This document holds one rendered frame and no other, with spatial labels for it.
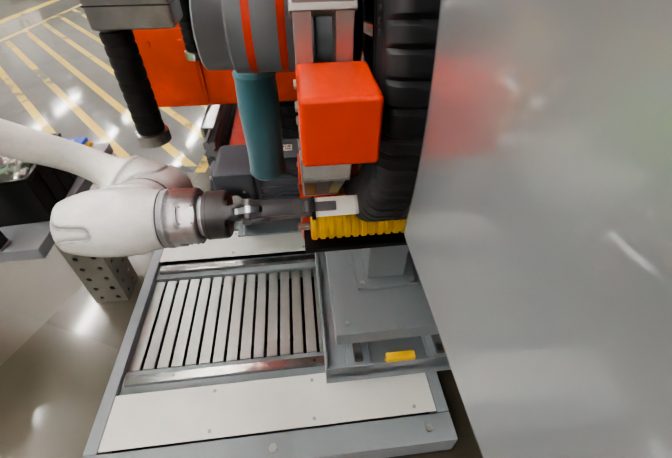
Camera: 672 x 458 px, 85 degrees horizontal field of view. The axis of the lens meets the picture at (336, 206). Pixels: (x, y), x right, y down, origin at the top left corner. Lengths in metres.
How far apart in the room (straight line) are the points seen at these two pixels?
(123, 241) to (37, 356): 0.87
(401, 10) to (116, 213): 0.44
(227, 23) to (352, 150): 0.33
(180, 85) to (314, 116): 0.90
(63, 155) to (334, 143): 0.54
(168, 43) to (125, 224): 0.68
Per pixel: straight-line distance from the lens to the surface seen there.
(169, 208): 0.57
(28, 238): 1.03
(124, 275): 1.39
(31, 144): 0.76
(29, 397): 1.36
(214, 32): 0.62
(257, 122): 0.82
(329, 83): 0.35
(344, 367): 0.94
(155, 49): 1.19
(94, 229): 0.60
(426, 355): 1.01
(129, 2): 0.50
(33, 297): 1.60
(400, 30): 0.36
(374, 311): 0.95
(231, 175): 1.09
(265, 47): 0.61
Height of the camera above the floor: 1.02
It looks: 41 degrees down
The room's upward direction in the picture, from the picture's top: straight up
